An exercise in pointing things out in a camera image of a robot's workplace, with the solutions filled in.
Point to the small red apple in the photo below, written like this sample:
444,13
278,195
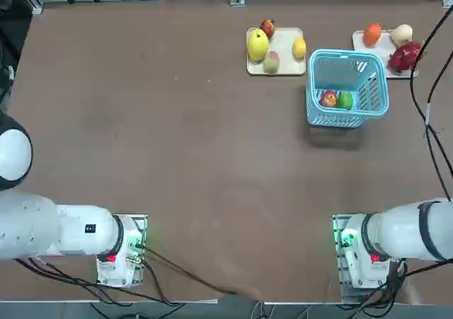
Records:
329,99

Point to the green apple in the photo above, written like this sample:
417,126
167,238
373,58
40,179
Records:
345,100

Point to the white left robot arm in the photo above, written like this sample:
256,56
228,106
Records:
70,230

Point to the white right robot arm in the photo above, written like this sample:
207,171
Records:
400,234

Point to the beige tray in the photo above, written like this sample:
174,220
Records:
283,46
384,45

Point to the yellow lemon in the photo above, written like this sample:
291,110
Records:
299,47

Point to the light blue plastic basket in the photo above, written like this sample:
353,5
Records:
375,113

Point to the orange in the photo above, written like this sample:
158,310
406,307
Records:
372,34

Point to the pink green peach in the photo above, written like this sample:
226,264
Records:
271,63

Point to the large yellow-green fruit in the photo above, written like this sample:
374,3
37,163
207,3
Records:
257,45

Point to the red pomegranate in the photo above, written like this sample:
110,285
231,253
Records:
268,27

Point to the red dragon fruit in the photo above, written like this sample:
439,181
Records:
403,57

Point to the pale beige pear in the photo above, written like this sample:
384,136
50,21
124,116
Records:
401,34

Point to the metal base plate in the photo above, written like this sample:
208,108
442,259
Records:
341,283
142,221

